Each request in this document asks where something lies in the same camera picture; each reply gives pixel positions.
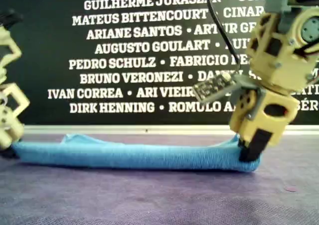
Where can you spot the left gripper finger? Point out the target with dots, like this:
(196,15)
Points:
(13,135)

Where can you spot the tan left gripper body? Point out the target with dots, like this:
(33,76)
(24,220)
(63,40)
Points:
(23,101)

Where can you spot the tan right gripper body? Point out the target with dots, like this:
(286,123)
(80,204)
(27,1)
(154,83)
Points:
(274,100)

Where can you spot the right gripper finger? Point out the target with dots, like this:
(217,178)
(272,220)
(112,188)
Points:
(256,147)
(236,128)

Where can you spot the blue microfiber cloth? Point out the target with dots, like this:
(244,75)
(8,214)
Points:
(124,155)

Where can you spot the tan right robot arm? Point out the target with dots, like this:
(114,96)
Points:
(274,68)

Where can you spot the tan left robot arm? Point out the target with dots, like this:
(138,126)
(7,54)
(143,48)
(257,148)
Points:
(7,39)

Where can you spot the pink round sticker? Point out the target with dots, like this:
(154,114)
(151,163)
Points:
(290,189)

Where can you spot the black banner with white names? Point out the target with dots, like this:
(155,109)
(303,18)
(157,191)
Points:
(37,23)

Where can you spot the purple fabric table mat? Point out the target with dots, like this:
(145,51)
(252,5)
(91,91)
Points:
(159,197)

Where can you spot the black wrist camera circuit board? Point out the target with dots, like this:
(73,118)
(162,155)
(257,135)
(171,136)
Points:
(211,86)

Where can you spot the aluminium frame rail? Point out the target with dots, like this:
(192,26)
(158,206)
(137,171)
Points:
(124,129)

